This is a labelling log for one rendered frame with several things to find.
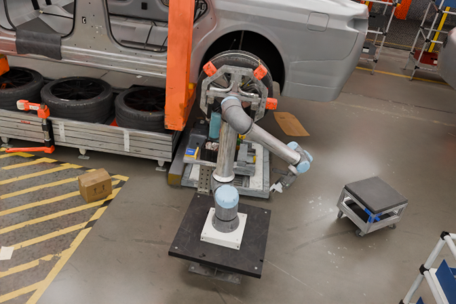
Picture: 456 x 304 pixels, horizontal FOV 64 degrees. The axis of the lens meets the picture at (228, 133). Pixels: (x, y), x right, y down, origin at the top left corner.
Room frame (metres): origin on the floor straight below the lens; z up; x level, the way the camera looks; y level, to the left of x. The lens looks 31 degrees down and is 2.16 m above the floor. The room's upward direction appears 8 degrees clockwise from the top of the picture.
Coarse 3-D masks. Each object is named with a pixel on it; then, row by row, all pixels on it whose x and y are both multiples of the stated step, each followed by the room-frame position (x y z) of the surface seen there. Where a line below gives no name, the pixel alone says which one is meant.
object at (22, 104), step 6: (18, 102) 2.80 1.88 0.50; (24, 102) 2.80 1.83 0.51; (30, 102) 2.84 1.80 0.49; (18, 108) 2.79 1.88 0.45; (24, 108) 2.80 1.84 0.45; (30, 108) 2.80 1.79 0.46; (36, 108) 2.80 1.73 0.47; (48, 108) 2.77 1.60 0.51; (42, 114) 2.71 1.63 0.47; (48, 114) 2.75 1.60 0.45; (6, 150) 2.63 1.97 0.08; (12, 150) 2.64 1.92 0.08; (18, 150) 2.66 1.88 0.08; (24, 150) 2.67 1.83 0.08; (30, 150) 2.68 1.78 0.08; (36, 150) 2.70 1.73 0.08; (42, 150) 2.71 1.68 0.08; (48, 150) 2.71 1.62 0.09
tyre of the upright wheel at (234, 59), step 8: (216, 56) 2.97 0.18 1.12; (224, 56) 2.88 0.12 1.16; (232, 56) 2.86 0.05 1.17; (240, 56) 2.88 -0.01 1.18; (248, 56) 2.92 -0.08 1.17; (216, 64) 2.82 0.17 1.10; (224, 64) 2.82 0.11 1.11; (232, 64) 2.82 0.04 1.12; (240, 64) 2.81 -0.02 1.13; (248, 64) 2.81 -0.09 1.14; (256, 64) 2.83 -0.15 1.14; (264, 64) 2.98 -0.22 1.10; (200, 80) 2.82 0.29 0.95; (264, 80) 2.81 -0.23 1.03; (272, 80) 2.99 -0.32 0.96; (200, 88) 2.82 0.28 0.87; (272, 88) 2.83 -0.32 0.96; (200, 96) 2.82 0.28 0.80; (272, 96) 2.82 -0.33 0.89; (264, 112) 2.81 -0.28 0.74
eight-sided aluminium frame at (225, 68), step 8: (216, 72) 2.74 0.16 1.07; (224, 72) 2.73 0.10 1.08; (232, 72) 2.73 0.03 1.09; (240, 72) 2.75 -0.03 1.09; (248, 72) 2.73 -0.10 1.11; (208, 80) 2.74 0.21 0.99; (256, 80) 2.73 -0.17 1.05; (264, 88) 2.73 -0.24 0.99; (264, 96) 2.73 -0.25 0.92; (200, 104) 2.73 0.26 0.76; (264, 104) 2.73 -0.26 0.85; (256, 120) 2.73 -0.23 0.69
